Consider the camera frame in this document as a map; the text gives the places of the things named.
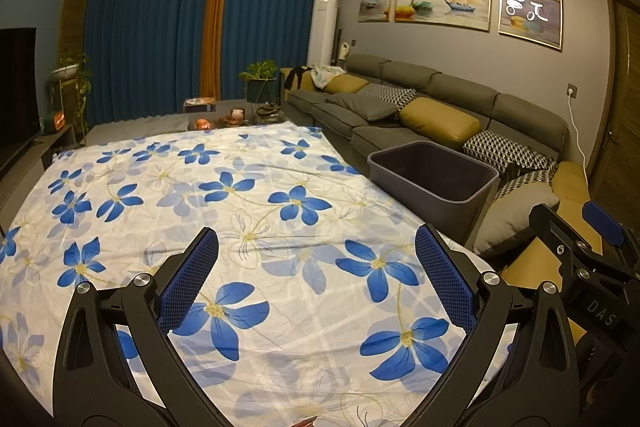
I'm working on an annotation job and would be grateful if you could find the brown wooden blind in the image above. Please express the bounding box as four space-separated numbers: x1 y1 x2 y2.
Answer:
60 0 95 64

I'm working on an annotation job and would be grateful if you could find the white power cable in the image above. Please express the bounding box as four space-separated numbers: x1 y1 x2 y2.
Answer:
569 96 593 175

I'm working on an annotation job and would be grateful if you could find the wooden plant stand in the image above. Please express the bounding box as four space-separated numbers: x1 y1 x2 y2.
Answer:
54 79 87 148

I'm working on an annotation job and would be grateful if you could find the white standing air conditioner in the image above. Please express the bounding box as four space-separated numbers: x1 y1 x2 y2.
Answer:
307 0 339 68

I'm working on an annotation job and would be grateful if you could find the orange curtain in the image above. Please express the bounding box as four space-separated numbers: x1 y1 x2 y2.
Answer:
199 0 236 100

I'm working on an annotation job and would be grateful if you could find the black garment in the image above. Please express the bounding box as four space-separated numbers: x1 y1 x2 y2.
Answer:
283 67 314 90

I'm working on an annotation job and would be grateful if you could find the brown wooden door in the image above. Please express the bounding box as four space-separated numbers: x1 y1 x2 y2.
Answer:
587 0 640 228

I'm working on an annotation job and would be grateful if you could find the tea set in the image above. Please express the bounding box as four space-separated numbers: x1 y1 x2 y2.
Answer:
254 102 287 121

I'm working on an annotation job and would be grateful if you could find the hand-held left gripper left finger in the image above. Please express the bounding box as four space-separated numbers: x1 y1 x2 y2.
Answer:
50 227 226 427

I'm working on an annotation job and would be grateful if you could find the houndstooth pillow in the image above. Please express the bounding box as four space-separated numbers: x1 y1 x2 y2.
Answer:
497 169 554 204
462 130 559 173
357 84 417 109

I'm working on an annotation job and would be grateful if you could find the blue flowered white bed sheet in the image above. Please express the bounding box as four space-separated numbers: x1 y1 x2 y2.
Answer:
0 123 521 427

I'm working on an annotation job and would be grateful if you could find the purple hills painting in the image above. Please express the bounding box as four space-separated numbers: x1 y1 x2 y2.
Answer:
498 0 565 52

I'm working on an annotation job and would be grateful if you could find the grey television cabinet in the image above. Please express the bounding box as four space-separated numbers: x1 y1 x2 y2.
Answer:
0 122 89 188

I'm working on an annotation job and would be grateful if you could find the dark coffee table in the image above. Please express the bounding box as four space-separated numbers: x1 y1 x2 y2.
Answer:
184 99 292 134

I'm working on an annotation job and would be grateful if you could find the trailing plant in white pot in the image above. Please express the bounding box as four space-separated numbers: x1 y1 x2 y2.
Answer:
46 52 94 142

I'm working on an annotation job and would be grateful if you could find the grey and mustard sofa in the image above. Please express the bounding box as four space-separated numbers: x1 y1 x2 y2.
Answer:
282 53 608 343

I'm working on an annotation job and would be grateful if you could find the white garment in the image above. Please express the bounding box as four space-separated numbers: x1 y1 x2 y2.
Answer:
311 65 347 89

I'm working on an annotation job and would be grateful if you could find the beige grey cushion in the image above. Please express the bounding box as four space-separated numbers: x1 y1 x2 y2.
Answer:
472 182 562 256

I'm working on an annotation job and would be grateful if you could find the grey plastic bin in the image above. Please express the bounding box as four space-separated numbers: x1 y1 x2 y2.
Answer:
367 141 501 246

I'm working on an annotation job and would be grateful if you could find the small orange glowing device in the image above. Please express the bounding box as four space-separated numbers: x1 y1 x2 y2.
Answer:
42 110 66 134

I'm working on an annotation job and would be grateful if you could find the small mustard pillow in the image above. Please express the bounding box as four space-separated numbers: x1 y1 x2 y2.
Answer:
322 74 370 96

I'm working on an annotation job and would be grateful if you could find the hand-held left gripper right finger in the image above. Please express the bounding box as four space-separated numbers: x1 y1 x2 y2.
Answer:
400 223 581 427

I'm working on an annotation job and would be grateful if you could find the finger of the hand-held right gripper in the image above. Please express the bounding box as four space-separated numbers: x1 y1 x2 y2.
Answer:
529 202 602 289
581 200 640 258

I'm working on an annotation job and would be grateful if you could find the large mustard pillow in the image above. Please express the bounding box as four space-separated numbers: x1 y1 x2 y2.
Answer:
399 97 481 144

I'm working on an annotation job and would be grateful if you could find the blue curtain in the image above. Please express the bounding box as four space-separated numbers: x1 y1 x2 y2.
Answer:
85 0 213 128
222 0 344 94

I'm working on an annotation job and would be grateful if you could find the printed flat box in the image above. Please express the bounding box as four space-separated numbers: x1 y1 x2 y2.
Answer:
182 97 217 114

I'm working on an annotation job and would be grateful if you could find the black television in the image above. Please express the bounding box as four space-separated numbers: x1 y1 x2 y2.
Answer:
0 27 41 178

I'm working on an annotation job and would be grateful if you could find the green plant in dark pot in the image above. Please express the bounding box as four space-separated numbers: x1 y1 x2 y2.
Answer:
238 59 279 114

